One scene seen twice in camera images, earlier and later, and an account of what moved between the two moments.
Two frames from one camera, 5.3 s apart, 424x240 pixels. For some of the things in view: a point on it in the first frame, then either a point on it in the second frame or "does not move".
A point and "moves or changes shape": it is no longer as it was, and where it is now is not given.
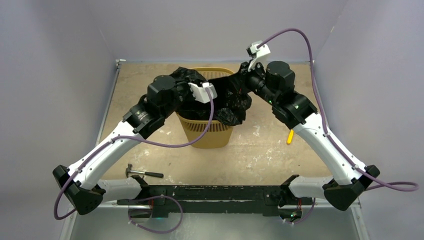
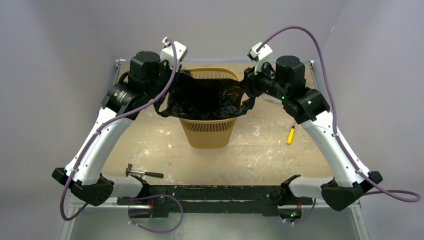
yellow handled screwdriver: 290,136 does not move
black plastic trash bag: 232,101 moves or changes shape
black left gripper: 187,85 -> 163,64
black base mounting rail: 249,199 does not move
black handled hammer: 128,171 does not move
